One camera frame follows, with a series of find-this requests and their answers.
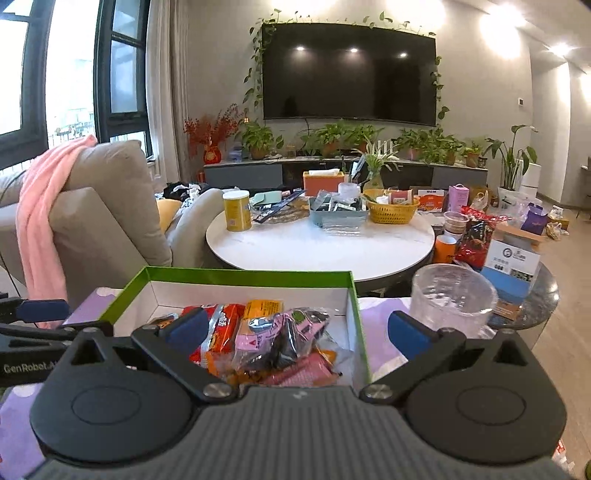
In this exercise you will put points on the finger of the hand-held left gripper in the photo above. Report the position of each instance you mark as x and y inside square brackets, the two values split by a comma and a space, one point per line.
[46, 310]
[37, 335]

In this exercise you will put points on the round white table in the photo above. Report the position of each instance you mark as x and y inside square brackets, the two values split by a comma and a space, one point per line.
[314, 251]

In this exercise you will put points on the orange canister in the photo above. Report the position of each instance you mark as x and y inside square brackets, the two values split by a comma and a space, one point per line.
[444, 251]

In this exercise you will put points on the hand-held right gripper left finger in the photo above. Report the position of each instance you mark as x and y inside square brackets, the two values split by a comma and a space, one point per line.
[189, 325]

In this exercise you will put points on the orange snack packet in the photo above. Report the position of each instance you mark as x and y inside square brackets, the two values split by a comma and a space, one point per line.
[263, 314]

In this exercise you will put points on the red and black snack bag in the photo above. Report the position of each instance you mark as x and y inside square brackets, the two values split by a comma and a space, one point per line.
[475, 242]

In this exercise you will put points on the yellow canister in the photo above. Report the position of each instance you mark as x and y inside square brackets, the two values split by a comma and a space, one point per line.
[238, 212]

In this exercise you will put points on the grey curtain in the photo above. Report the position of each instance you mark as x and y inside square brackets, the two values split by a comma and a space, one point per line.
[168, 83]

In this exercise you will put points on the purple floral tablecloth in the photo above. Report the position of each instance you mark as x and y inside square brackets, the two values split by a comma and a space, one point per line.
[383, 323]

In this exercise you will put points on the pink blanket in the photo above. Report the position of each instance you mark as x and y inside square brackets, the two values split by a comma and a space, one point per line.
[41, 221]

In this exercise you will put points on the black framed window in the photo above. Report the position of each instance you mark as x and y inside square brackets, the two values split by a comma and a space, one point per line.
[122, 60]

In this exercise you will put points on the grey plastic basket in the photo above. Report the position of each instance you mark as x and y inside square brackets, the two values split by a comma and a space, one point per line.
[339, 217]

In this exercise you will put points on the white air purifier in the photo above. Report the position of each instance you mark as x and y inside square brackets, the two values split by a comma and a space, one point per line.
[531, 175]

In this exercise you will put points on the red and white packet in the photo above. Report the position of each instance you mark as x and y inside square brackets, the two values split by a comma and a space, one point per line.
[561, 454]

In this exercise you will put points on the grey television console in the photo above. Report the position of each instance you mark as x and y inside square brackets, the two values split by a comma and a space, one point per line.
[244, 175]

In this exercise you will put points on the red flower arrangement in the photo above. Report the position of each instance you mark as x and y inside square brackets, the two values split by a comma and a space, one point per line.
[212, 134]

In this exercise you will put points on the orange tissue box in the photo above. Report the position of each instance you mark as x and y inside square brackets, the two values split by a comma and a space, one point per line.
[323, 185]

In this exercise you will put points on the orange and white box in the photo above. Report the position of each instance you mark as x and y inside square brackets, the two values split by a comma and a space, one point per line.
[431, 202]

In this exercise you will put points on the dark round side table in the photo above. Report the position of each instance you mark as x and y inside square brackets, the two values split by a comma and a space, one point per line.
[545, 295]

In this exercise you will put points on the plain pink snack packet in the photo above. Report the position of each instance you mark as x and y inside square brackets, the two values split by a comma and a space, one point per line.
[300, 369]

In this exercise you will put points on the stacked clear plastic cups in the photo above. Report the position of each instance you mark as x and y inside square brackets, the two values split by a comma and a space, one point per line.
[455, 224]

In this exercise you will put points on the black wall television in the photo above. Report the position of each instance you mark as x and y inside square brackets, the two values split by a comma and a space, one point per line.
[348, 74]

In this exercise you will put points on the small potted green plant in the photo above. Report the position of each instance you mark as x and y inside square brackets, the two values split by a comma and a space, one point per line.
[473, 154]

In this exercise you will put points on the grey armchair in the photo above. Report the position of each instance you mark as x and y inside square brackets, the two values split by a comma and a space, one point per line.
[111, 221]

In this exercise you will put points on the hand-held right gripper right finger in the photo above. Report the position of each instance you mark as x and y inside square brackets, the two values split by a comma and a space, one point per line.
[408, 334]

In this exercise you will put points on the tall leafy plant white pot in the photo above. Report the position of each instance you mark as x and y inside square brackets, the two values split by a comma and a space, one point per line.
[510, 161]

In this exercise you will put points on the yellow wicker basket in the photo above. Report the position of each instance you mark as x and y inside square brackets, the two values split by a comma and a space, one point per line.
[392, 213]

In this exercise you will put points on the large red snack packet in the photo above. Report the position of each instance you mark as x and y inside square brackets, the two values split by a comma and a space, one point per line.
[221, 332]

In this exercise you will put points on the white plastic jar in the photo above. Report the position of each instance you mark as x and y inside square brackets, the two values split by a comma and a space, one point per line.
[348, 191]

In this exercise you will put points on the pink carton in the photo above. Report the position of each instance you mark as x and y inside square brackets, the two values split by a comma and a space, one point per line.
[458, 198]

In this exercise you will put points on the cardboard box blue white label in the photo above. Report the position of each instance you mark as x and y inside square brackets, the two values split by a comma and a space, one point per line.
[512, 267]

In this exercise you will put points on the purple gift bag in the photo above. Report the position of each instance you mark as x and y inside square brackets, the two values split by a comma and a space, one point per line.
[534, 220]

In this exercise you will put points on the black clothes pile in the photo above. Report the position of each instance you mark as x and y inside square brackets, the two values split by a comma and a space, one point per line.
[182, 191]

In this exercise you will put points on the dark blue flat packets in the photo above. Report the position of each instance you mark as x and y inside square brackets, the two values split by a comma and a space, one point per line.
[281, 210]

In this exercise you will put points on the pink and black snack packet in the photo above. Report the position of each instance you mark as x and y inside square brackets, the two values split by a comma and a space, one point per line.
[281, 339]

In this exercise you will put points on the mint green case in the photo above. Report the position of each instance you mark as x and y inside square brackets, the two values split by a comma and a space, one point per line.
[265, 197]

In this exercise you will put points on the glass vase with grass plant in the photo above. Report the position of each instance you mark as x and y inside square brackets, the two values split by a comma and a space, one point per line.
[376, 166]

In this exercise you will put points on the clear glass mug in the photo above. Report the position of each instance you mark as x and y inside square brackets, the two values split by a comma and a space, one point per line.
[452, 295]

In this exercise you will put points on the white picket fence ornament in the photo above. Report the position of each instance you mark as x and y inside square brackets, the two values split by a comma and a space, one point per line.
[385, 147]

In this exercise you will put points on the green-edged cardboard box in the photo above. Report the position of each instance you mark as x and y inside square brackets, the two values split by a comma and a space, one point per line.
[231, 288]

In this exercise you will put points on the yellow cushion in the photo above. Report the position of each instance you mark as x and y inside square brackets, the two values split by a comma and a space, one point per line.
[168, 213]

